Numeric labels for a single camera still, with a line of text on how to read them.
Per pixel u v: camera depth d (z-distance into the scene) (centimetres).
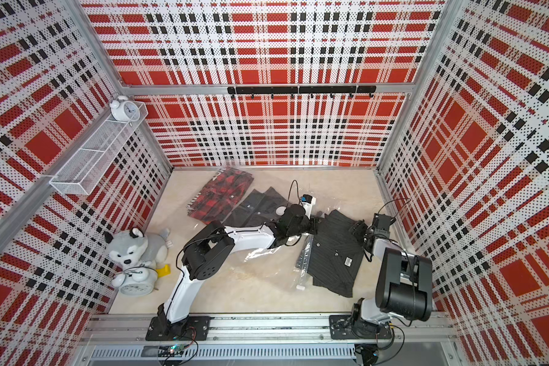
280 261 87
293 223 73
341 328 73
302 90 89
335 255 90
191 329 73
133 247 73
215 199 104
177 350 70
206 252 54
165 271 84
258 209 102
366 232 82
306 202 82
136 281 73
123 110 80
